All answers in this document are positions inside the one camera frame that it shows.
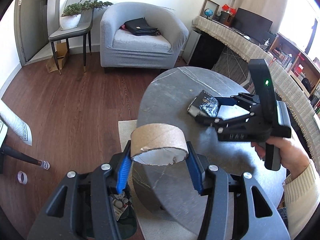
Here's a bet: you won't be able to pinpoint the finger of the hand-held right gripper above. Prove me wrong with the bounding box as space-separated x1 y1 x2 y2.
194 112 259 133
215 93 261 112

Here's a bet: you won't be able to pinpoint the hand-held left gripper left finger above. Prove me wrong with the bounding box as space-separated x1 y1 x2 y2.
27 140 132 240

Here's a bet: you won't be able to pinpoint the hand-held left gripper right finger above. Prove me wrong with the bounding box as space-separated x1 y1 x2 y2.
186 141 292 240

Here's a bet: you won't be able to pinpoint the black and white box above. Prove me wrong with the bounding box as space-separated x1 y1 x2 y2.
187 90 220 121

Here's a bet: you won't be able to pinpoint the cardboard tape roll torn edge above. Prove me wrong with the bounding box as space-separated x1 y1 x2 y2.
130 124 190 167

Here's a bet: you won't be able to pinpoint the dark green trash bin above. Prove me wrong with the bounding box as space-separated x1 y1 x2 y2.
79 185 138 240

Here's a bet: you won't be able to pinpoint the person's right forearm white sleeve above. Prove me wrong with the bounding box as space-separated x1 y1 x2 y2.
282 160 320 240

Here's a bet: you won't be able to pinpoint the person's right hand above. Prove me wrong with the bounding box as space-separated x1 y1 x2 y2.
251 137 312 177

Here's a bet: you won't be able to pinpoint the beige fringed tablecloth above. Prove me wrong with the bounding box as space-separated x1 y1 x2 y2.
192 16 320 161

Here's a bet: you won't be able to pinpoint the wooden bookshelf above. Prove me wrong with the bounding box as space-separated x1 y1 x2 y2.
269 32 320 116

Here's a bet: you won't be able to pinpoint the dark desk cabinet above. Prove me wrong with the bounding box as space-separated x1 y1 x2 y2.
187 30 224 68

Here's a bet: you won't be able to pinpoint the black monitor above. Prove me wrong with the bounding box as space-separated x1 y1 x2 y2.
231 7 273 41

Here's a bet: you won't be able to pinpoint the brown wooden box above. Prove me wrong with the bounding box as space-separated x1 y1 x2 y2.
220 10 236 27

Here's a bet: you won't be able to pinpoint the black chair leg clear foot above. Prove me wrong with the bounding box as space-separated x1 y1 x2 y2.
0 144 51 171

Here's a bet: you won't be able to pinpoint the white tape roll on floor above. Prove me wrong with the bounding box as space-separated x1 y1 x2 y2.
17 170 29 186

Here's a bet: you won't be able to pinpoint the grey armchair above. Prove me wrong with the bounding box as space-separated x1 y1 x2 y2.
100 2 189 74

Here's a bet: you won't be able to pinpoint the black bag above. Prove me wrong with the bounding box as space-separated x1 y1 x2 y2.
124 17 161 36

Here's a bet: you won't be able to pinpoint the white patterned cloth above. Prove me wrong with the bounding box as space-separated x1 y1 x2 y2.
0 99 34 146

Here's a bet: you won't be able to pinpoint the brown cardboard box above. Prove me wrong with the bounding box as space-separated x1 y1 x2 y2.
46 42 69 73

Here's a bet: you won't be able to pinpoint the grey dining chair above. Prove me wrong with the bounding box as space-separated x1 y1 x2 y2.
48 0 96 76

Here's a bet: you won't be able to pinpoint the potted green plant white pot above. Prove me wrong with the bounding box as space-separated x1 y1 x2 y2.
60 0 114 30

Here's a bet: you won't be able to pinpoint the grey door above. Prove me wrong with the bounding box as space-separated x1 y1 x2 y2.
14 0 62 66

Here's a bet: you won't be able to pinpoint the wooden picture frame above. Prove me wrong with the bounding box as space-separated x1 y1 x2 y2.
200 0 221 20

